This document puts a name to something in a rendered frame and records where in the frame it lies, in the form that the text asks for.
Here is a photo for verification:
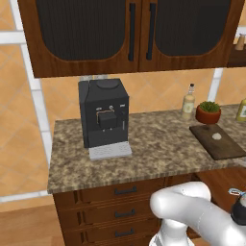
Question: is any dark wooden cutting board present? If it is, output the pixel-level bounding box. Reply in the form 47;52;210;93
188;123;246;161

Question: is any black coffee machine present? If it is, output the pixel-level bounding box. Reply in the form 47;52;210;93
78;78;134;161

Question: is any pale bottle with black cap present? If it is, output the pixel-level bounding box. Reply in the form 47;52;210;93
181;83;196;121

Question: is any wooden drawer front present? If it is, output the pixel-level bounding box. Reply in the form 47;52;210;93
76;198;160;226
74;177;166;204
80;219;162;244

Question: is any green plant in red pot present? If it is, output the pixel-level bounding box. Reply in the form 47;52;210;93
195;101;222;125

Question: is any wooden cupboard door, dark panel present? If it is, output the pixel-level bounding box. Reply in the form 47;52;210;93
17;0;142;79
137;0;246;73

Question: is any wooden cabinet door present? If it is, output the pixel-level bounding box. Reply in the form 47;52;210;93
195;167;246;214

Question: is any yellow-green bottle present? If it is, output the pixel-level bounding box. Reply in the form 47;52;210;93
235;97;246;123

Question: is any tan shaker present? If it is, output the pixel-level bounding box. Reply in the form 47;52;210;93
234;33;246;52

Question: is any black drawer handle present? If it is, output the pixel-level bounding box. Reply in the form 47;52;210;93
114;228;135;238
113;185;138;196
114;209;136;219

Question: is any black cupboard door handle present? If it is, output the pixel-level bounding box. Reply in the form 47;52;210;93
146;2;157;62
127;2;136;62

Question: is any dark wooden wall shelf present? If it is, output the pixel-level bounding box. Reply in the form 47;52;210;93
227;48;246;68

